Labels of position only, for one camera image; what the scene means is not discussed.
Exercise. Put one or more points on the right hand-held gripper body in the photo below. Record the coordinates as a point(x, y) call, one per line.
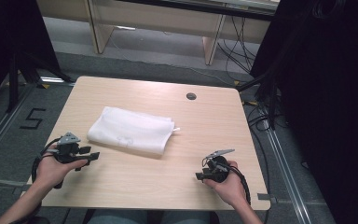
point(219, 169)

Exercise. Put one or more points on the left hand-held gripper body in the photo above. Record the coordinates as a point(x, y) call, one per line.
point(66, 152)

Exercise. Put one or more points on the white mesh laundry bag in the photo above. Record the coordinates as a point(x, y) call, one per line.
point(130, 129)

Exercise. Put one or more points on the person's right hand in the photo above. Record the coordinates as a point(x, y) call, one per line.
point(231, 188)

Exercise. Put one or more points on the person's left hand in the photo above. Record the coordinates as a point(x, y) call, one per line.
point(51, 172)

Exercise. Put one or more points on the person's blue jeans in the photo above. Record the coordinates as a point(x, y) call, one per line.
point(118, 217)

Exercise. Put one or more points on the black metal stand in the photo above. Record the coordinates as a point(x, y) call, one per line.
point(12, 84)
point(272, 102)

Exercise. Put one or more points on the black curtain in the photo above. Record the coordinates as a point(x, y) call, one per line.
point(329, 109)
point(12, 34)

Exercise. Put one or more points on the light wooden desk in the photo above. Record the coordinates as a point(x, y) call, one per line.
point(155, 18)

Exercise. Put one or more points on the metal floor rail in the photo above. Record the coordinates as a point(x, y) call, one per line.
point(3, 127)
point(287, 174)

